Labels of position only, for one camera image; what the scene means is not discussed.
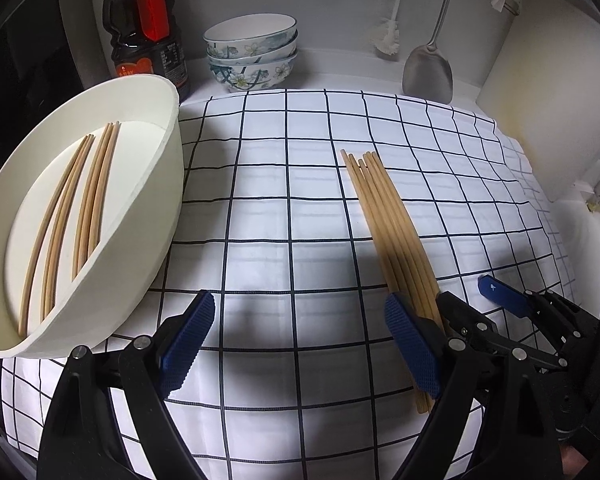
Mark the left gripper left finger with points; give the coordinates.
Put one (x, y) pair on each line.
(81, 437)

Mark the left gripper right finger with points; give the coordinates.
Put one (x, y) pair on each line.
(440, 367)

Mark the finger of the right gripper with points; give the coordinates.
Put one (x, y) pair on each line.
(463, 318)
(503, 295)

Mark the white black checkered cloth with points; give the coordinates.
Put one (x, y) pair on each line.
(299, 377)

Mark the white cutting board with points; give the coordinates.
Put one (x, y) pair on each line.
(543, 90)

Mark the hanging metal spatula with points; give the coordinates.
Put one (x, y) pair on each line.
(427, 73)

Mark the large white basin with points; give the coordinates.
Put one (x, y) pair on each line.
(142, 204)

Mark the hanging white dish brush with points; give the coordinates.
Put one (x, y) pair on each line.
(386, 37)

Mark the middle floral ceramic bowl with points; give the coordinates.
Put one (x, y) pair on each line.
(286, 51)

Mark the floral ceramic bowl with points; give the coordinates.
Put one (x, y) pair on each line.
(261, 76)
(248, 35)
(286, 51)

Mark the bottom floral ceramic bowl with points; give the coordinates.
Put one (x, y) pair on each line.
(261, 76)

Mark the top floral ceramic bowl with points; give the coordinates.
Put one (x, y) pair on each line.
(248, 35)

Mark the dark soy sauce bottle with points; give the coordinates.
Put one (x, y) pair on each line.
(145, 39)

